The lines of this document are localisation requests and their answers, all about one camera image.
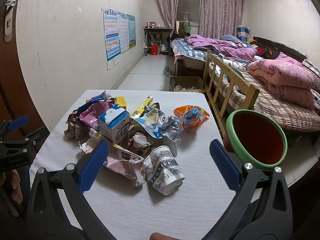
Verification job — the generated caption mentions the pocky strawberry box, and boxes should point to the pocky strawberry box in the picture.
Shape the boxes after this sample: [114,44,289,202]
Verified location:
[79,128,145,187]

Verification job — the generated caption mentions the white blue milk carton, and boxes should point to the white blue milk carton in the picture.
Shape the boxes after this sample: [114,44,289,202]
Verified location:
[98,105,130,144]

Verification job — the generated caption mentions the purple foil bag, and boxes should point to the purple foil bag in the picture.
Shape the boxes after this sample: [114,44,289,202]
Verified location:
[79,100,114,132]

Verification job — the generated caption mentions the orange snack wrapper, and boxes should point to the orange snack wrapper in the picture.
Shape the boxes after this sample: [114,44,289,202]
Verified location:
[174,105,210,131]

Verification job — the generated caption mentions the white printed paper cup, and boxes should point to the white printed paper cup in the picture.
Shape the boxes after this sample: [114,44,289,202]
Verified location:
[143,145,185,196]

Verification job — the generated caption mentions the yellow bear box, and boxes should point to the yellow bear box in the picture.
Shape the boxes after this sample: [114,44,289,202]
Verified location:
[130,96,153,119]

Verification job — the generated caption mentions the grey paper ball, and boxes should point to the grey paper ball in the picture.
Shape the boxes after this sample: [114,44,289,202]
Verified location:
[161,115,183,157]

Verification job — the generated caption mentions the blue white snack bag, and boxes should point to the blue white snack bag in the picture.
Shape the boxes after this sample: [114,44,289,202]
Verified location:
[133,108,166,139]

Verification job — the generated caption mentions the yellow small carton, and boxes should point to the yellow small carton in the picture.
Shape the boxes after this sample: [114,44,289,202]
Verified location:
[115,96,127,110]

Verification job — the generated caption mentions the person left hand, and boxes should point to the person left hand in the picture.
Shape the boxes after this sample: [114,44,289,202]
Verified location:
[9,170,23,204]

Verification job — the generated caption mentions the person right hand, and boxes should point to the person right hand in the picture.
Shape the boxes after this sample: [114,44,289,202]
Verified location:
[150,232,179,240]

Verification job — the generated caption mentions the red bin with green rim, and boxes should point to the red bin with green rim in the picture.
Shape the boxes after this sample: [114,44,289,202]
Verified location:
[223,109,287,170]

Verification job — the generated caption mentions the plaid mattress cover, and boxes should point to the plaid mattress cover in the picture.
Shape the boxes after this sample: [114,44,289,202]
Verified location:
[208,63,320,132]

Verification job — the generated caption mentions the cardboard box on floor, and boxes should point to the cardboard box on floor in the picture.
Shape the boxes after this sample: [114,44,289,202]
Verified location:
[169,76,205,93]

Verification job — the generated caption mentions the folded pink quilt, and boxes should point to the folded pink quilt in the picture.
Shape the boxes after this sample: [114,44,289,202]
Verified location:
[248,59,315,110]

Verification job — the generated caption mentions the purple duvet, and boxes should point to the purple duvet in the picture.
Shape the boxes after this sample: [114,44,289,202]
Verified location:
[185,35,258,61]

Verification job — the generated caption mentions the dark wooden headboard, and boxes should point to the dark wooden headboard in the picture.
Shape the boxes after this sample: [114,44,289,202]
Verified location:
[253,36,307,63]

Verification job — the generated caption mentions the blue checked bedsheet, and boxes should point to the blue checked bedsheet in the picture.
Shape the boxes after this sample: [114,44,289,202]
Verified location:
[171,35,227,62]

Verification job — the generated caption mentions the red bucket under desk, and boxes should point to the red bucket under desk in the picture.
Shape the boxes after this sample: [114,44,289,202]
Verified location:
[151,44,158,55]

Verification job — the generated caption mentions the striped pillow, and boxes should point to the striped pillow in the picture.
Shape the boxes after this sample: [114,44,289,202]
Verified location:
[302,59,320,93]

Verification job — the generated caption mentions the blue striped bag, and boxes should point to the blue striped bag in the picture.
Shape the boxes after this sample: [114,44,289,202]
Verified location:
[236,25,250,42]

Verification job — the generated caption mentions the dark side desk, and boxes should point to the dark side desk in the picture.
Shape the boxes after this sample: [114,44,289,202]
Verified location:
[144,27,173,56]

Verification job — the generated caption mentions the pink patterned curtains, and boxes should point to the pink patterned curtains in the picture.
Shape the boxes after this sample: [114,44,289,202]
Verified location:
[157,0,245,38]

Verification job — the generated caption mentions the wooden bed rail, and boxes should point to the wooden bed rail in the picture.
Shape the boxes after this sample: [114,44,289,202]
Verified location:
[203,51,259,136]

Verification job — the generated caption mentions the wall poster charts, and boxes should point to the wall poster charts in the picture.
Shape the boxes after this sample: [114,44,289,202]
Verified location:
[101,8,136,61]

